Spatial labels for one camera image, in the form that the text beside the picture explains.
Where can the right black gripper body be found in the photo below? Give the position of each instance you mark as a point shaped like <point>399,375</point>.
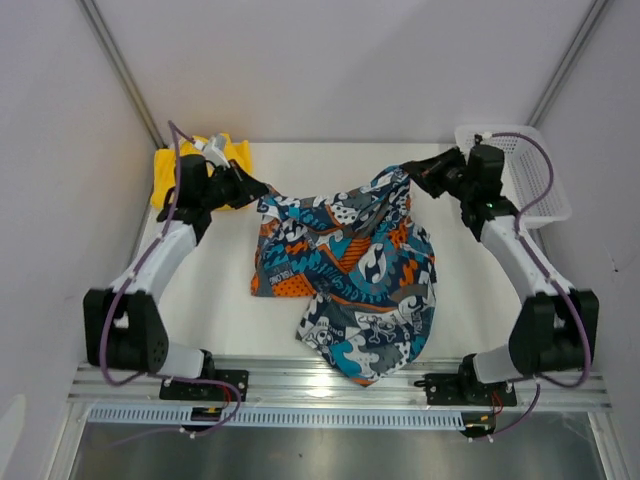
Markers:
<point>468,188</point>

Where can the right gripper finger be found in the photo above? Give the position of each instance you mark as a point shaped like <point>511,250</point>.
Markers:
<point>437,165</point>
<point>433,184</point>

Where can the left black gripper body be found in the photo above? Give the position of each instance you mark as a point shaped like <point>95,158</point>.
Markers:
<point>219,191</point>

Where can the yellow shorts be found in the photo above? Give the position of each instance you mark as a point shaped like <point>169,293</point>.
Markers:
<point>164,164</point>

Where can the patterned blue orange shorts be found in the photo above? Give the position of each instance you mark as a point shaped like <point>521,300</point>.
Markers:
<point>367,268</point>

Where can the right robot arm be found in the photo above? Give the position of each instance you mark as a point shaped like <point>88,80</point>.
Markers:
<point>554,335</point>

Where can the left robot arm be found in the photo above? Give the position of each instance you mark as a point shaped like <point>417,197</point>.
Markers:
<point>123,326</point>

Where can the white plastic basket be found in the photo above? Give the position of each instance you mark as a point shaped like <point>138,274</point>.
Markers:
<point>528,171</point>

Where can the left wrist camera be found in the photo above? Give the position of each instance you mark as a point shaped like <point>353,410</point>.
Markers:
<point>213,150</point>

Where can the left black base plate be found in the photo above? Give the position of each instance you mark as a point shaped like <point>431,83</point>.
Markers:
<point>189,391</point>

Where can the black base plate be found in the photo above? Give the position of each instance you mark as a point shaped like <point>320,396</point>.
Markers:
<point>189,391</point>
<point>446,389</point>

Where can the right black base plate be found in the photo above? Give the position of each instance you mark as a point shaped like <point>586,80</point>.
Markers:
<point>446,389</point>

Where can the aluminium mounting rail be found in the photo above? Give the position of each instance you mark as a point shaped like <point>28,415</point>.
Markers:
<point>309,383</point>

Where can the right aluminium frame post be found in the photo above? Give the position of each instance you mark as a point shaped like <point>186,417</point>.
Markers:
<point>580,39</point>

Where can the aluminium frame post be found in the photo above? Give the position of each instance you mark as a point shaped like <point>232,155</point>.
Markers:
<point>580,39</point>
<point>115,58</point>

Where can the left aluminium frame post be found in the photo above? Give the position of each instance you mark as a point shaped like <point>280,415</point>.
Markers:
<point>115,58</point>

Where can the white slotted cable duct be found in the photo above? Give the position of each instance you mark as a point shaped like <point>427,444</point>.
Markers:
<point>420,419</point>

